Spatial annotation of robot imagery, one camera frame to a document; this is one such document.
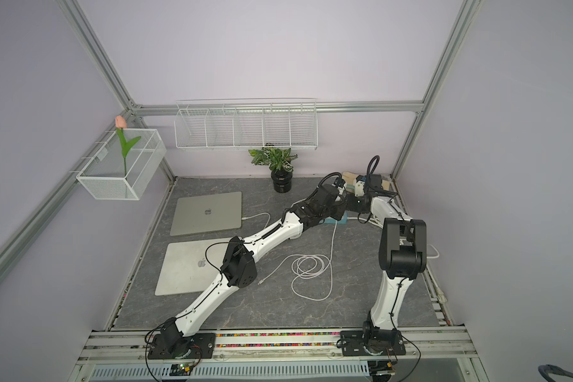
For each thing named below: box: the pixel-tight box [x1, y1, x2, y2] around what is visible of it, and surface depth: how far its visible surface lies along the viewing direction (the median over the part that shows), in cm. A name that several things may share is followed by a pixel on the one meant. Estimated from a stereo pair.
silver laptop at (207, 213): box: [170, 191, 243, 237], surface depth 111 cm
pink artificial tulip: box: [114, 115, 142, 176], surface depth 86 cm
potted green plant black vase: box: [248, 142, 299, 194], surface depth 98 cm
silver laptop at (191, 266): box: [155, 237, 231, 297], surface depth 91 cm
